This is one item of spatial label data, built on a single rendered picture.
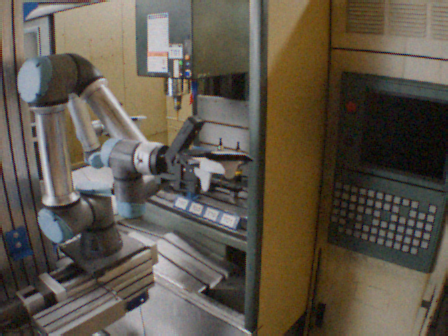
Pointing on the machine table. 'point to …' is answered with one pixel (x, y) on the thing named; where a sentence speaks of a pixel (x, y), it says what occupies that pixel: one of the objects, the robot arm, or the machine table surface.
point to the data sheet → (158, 32)
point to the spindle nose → (176, 87)
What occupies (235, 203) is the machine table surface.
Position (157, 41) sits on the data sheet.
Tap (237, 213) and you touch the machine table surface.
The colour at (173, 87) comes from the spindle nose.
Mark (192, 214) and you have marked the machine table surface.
